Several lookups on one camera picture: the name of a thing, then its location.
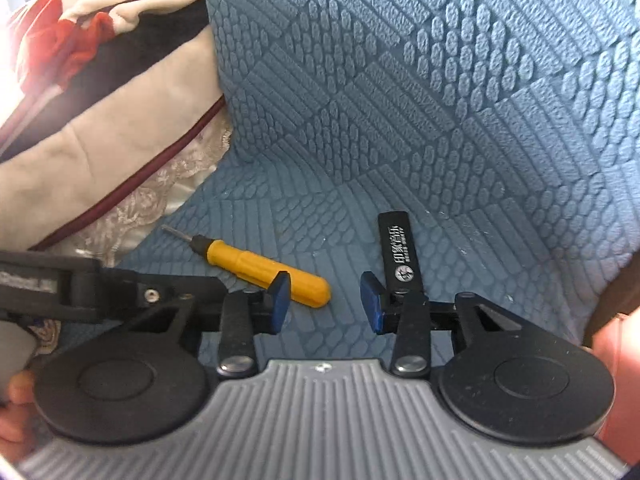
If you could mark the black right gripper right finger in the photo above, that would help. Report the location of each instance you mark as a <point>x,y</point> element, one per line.
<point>499,374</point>

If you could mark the yellow handled screwdriver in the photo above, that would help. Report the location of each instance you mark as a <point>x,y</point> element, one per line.
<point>308,289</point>

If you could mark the blue textured sofa cover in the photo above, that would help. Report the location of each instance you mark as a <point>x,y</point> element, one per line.
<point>507,129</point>

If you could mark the red white black blanket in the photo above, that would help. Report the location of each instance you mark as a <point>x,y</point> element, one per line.
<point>96,95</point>

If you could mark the person's left hand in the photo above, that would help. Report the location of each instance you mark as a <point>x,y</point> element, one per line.
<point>17,437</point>

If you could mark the black usb stick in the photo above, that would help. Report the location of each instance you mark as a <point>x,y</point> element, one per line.
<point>401,264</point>

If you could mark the lace cream cushion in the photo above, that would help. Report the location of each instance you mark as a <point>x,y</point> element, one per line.
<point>124,225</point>

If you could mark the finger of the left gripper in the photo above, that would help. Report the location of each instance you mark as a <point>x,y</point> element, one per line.
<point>129,290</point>

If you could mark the pink white storage box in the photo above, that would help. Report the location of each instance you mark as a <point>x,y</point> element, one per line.
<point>617,345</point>

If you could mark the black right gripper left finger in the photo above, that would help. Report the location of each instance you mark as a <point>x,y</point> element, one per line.
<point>154,372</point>

